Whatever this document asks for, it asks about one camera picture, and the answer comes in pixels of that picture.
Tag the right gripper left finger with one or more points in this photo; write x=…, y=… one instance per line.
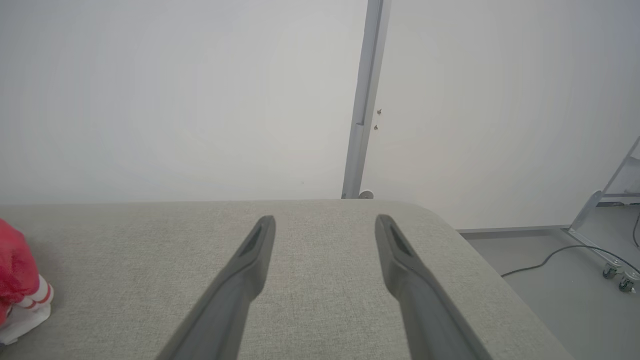
x=235, y=295

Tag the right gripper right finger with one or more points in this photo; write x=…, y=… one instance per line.
x=420, y=305

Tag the red white-trimmed garment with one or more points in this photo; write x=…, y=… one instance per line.
x=15, y=265

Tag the grey wheeled metal stand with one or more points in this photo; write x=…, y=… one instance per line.
x=585, y=210

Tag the grey wall baseboard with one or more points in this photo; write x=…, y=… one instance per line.
x=515, y=232

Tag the round grey post foot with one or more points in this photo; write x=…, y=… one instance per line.
x=367, y=195

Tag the grey metal post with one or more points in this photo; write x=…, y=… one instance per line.
x=367, y=75

